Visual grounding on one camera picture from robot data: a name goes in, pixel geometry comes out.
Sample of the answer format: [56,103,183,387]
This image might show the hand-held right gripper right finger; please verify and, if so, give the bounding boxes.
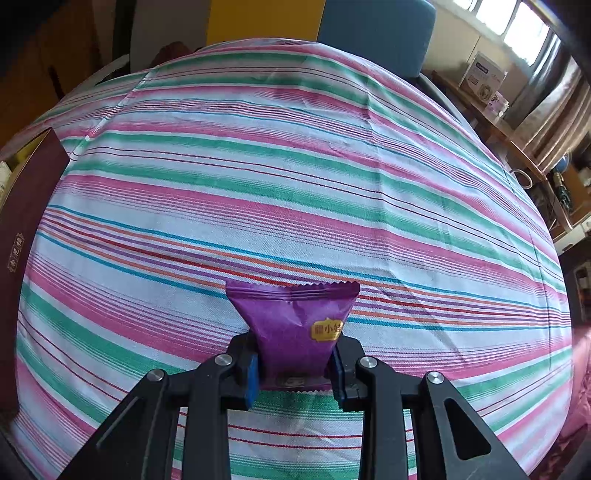
[325,336,529,480]

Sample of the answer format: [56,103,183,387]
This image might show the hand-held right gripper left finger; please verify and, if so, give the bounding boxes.
[69,333,259,480]

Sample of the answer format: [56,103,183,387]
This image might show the purple snack packet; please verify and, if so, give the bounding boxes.
[225,279,361,393]

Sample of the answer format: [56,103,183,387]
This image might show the gold tin box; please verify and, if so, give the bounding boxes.
[0,127,71,416]

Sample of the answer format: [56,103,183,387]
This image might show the wooden side table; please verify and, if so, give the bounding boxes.
[431,69,583,232]

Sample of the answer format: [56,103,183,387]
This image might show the pink patterned curtain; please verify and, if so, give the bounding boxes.
[503,41,587,171]

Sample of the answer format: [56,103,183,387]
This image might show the white printed box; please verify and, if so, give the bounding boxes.
[459,52,509,95]

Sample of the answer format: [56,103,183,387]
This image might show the dark red cloth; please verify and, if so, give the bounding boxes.
[157,41,199,61]

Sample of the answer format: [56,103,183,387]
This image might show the white chair armrest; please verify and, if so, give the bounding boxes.
[90,53,132,86]

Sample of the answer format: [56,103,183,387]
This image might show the grey yellow blue chair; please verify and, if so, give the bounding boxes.
[205,0,437,77]

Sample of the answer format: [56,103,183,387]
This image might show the wooden wardrobe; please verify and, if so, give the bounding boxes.
[0,0,116,153]

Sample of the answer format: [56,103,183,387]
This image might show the black rolled mat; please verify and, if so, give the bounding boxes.
[113,0,134,61]

